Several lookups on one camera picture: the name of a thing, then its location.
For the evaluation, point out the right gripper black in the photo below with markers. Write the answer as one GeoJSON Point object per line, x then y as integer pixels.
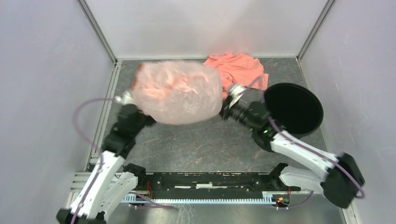
{"type": "Point", "coordinates": [225, 111]}

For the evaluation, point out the pink plastic trash bag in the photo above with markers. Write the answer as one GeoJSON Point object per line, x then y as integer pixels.
{"type": "Point", "coordinates": [178, 92]}

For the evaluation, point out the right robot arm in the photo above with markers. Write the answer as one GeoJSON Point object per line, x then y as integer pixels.
{"type": "Point", "coordinates": [312, 167]}

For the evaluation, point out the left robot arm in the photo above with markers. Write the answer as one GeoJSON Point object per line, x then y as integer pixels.
{"type": "Point", "coordinates": [99, 197]}

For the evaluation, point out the black trash bin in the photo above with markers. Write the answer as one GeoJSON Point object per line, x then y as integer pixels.
{"type": "Point", "coordinates": [295, 107]}

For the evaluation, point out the salmon pink cloth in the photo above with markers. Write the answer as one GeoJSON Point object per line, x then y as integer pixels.
{"type": "Point", "coordinates": [241, 68]}

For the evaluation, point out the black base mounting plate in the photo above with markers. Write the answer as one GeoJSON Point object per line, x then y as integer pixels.
{"type": "Point", "coordinates": [218, 185]}

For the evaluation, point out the orange compartment tray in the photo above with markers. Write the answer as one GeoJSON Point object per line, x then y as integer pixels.
{"type": "Point", "coordinates": [136, 75]}

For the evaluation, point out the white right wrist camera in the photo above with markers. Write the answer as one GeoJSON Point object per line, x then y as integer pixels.
{"type": "Point", "coordinates": [235, 91]}

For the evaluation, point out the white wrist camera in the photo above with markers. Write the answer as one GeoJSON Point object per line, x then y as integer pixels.
{"type": "Point", "coordinates": [235, 91]}
{"type": "Point", "coordinates": [125, 98]}

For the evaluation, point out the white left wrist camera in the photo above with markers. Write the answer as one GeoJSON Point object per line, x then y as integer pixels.
{"type": "Point", "coordinates": [125, 98]}

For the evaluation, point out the aluminium frame rail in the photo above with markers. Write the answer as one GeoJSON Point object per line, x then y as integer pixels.
{"type": "Point", "coordinates": [138, 199]}

